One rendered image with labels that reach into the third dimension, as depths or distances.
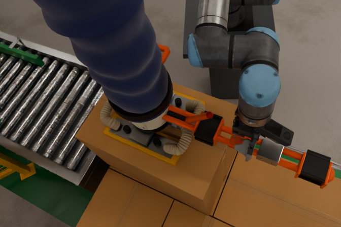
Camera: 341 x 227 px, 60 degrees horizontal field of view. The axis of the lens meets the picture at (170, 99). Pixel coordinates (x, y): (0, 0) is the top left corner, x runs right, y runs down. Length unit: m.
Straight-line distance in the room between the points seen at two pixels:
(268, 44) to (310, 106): 1.62
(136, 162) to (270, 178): 0.68
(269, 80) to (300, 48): 1.95
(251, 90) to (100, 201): 1.14
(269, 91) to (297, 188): 0.92
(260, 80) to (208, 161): 0.52
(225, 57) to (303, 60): 1.83
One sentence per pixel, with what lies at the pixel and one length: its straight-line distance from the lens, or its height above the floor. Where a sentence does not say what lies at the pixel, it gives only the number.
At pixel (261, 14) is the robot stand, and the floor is 0.75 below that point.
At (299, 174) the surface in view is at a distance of 0.99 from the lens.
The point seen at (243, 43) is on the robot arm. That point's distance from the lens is 0.77.
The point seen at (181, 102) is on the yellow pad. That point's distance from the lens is 1.21.
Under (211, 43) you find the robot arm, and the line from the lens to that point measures 0.78.
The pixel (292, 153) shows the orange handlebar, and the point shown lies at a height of 1.08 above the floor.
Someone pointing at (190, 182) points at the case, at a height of 0.94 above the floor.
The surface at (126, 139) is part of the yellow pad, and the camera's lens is 1.20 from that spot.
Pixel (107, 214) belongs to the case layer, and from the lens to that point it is 1.61.
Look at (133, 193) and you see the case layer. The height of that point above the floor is 0.54.
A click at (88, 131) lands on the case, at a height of 0.95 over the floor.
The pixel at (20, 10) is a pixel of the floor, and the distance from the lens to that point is 3.76.
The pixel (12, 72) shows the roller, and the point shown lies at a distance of 2.33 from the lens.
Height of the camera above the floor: 2.03
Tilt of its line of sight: 59 degrees down
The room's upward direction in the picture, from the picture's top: 19 degrees counter-clockwise
